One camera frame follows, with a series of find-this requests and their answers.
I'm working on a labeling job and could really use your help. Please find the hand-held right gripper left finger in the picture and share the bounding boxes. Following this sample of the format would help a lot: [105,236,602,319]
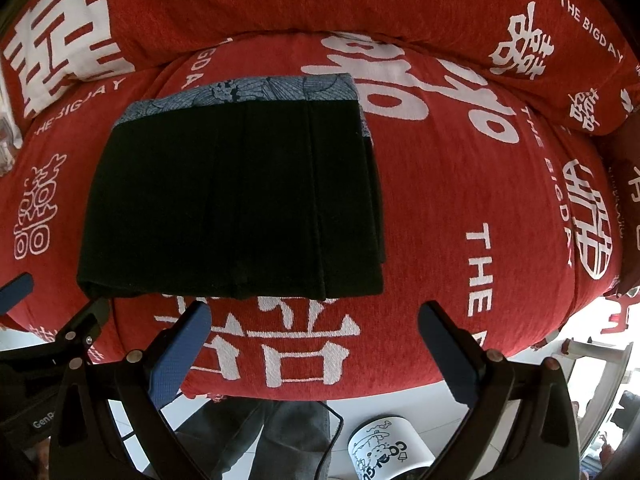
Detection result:
[47,302,213,480]

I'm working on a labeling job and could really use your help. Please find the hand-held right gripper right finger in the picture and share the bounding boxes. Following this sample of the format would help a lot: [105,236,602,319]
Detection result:
[417,301,583,480]

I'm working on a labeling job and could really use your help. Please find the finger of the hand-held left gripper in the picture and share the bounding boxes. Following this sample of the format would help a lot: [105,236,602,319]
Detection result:
[0,272,35,317]
[47,297,112,367]

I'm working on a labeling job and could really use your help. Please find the black pants with patterned waistband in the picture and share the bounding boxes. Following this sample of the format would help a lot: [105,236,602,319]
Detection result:
[76,74,388,301]

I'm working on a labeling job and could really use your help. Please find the white printed bucket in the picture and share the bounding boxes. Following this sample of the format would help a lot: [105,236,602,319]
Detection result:
[347,414,438,480]

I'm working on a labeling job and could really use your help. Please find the person's grey trouser leg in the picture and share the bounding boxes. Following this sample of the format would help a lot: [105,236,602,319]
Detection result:
[175,399,333,480]

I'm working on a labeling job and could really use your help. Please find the red bag with white lettering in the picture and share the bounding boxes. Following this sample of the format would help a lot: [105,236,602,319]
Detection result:
[0,0,640,403]

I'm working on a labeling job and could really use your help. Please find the pale grey bundle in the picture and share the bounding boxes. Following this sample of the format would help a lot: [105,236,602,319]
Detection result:
[0,75,23,176]

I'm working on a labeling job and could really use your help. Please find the black cable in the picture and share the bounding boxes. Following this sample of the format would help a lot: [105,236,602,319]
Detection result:
[309,400,347,480]

